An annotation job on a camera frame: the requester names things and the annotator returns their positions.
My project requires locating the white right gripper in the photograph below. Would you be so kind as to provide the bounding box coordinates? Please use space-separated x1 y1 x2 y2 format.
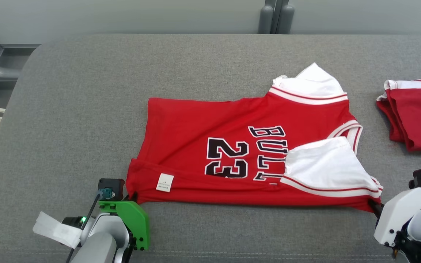
368 187 421 248

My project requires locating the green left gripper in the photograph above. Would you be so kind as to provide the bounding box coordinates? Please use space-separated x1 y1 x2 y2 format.
99 193 149 251

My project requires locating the red Bulls basketball jersey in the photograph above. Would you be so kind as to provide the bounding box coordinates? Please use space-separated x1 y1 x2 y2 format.
126 62 383 213

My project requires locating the grey double metal frame post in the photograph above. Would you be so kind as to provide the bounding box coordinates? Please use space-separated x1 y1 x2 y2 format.
258 0 295 34

